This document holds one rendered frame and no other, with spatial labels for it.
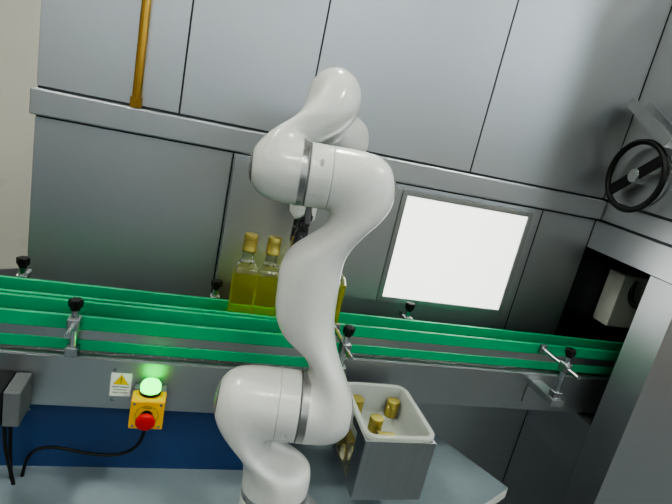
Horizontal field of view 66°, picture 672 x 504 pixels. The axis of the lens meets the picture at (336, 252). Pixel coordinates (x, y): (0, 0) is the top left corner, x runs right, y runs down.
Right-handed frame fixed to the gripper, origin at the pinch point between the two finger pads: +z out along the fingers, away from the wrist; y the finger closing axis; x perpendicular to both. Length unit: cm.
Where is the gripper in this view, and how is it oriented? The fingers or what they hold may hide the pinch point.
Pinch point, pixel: (298, 236)
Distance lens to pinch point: 130.0
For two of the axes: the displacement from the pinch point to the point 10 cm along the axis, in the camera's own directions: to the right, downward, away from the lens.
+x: 9.5, 1.3, 2.9
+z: -2.1, 9.4, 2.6
